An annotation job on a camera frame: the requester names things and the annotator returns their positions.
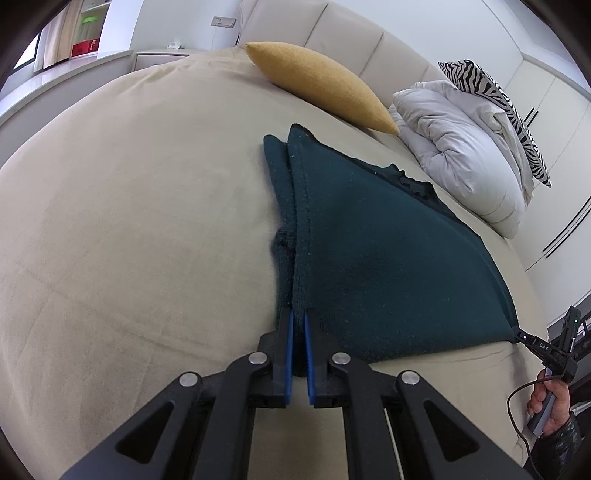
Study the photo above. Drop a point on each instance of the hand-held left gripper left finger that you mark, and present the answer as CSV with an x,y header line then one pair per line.
x,y
290,355

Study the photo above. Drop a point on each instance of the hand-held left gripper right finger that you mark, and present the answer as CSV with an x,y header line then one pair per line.
x,y
308,355

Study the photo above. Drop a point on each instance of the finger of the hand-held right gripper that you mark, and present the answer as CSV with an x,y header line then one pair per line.
x,y
522,335

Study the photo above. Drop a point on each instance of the dark green sweater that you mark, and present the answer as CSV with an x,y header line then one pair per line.
x,y
369,240

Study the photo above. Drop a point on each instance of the person's right forearm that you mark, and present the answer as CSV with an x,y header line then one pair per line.
x,y
561,452

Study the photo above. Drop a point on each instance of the person's right hand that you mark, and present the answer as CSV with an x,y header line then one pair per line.
x,y
559,406

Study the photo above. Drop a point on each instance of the white duvet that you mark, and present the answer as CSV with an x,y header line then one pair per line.
x,y
461,152

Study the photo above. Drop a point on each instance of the white wardrobe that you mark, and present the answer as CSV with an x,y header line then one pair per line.
x,y
554,138

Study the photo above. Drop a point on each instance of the beige bed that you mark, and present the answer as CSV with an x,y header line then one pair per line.
x,y
138,207

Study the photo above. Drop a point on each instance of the zebra striped pillow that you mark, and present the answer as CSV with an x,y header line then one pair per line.
x,y
503,101

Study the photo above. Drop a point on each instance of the yellow pillow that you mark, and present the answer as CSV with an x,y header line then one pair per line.
x,y
318,83

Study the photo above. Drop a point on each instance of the white nightstand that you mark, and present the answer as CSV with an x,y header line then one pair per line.
x,y
159,57

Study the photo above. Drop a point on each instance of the beige padded headboard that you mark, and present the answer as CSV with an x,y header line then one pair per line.
x,y
332,27

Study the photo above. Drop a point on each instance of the white window ledge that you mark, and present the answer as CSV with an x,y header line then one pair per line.
x,y
60,83

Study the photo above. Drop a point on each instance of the red box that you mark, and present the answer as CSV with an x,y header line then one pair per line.
x,y
84,47

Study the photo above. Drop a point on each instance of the green lidded container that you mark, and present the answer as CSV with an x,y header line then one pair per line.
x,y
90,19

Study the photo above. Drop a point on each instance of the beige curtain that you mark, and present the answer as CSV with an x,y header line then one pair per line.
x,y
57,37

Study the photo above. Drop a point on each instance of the black framed window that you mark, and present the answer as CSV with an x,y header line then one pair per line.
x,y
27,53

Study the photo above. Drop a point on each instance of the wall socket panel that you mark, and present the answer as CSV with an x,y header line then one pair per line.
x,y
221,21

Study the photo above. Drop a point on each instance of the white wall shelf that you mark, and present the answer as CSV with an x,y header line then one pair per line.
x,y
90,27

